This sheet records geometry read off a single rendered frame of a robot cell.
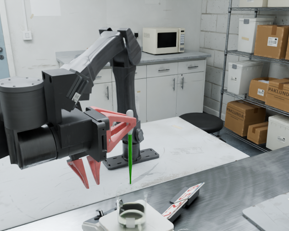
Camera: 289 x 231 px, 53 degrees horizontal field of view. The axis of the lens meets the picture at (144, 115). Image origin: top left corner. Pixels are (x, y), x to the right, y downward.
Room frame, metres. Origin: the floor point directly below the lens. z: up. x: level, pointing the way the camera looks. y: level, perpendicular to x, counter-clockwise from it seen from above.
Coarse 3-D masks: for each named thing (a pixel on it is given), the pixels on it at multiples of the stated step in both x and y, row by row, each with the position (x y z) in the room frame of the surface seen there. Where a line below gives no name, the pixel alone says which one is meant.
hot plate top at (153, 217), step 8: (152, 208) 0.55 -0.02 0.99; (104, 216) 0.52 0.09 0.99; (112, 216) 0.52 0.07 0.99; (152, 216) 0.52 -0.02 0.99; (160, 216) 0.52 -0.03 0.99; (104, 224) 0.50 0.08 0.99; (112, 224) 0.50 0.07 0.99; (152, 224) 0.50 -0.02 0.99; (160, 224) 0.50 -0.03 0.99; (168, 224) 0.50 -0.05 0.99
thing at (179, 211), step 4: (168, 204) 0.67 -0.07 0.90; (172, 204) 0.67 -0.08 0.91; (164, 208) 0.66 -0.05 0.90; (168, 208) 0.65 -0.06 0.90; (176, 208) 0.62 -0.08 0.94; (180, 208) 0.63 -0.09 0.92; (160, 212) 0.64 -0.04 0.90; (164, 212) 0.64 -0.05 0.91; (176, 212) 0.61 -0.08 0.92; (180, 212) 0.63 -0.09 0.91; (172, 216) 0.60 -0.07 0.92; (176, 216) 0.62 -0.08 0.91; (172, 220) 0.60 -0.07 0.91
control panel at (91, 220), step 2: (114, 208) 0.62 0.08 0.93; (108, 210) 0.61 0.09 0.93; (110, 210) 0.61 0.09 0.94; (112, 210) 0.60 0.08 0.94; (114, 210) 0.59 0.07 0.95; (104, 212) 0.61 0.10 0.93; (106, 212) 0.60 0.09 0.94; (108, 212) 0.59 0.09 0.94; (110, 212) 0.59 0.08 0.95; (92, 218) 0.58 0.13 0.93; (86, 220) 0.57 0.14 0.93; (88, 220) 0.57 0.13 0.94; (90, 220) 0.56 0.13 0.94; (92, 220) 0.56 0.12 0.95; (94, 220) 0.55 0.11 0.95; (96, 220) 0.55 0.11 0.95; (98, 220) 0.54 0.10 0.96; (88, 222) 0.55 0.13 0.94; (90, 222) 0.55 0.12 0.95; (92, 222) 0.54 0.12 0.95; (94, 222) 0.53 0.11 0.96; (96, 222) 0.53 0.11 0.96
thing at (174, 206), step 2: (178, 202) 0.66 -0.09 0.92; (180, 202) 0.65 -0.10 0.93; (174, 204) 0.66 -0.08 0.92; (176, 204) 0.65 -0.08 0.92; (178, 204) 0.63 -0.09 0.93; (172, 206) 0.65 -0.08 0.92; (174, 206) 0.64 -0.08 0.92; (176, 206) 0.63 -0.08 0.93; (170, 208) 0.64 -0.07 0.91; (172, 208) 0.63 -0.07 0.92; (174, 208) 0.62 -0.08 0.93; (168, 210) 0.63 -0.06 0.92; (170, 210) 0.62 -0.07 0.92; (172, 210) 0.61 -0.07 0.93; (166, 212) 0.63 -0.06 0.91; (168, 212) 0.61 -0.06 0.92; (170, 212) 0.61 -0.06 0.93; (162, 214) 0.62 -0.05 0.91; (164, 214) 0.61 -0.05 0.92; (166, 214) 0.61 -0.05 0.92; (168, 214) 0.59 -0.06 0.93; (164, 216) 0.60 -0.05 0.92; (166, 216) 0.59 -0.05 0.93
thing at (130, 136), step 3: (129, 135) 0.49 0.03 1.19; (129, 138) 0.49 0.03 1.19; (129, 141) 0.49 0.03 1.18; (129, 144) 0.49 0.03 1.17; (129, 147) 0.49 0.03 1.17; (129, 150) 0.49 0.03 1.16; (129, 153) 0.49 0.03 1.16; (129, 156) 0.49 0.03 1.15; (129, 159) 0.49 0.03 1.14; (129, 162) 0.49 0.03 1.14; (129, 165) 0.49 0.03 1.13; (129, 168) 0.49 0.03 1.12; (129, 171) 0.49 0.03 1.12; (129, 174) 0.49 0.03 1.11; (129, 177) 0.49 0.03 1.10; (129, 180) 0.49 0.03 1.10
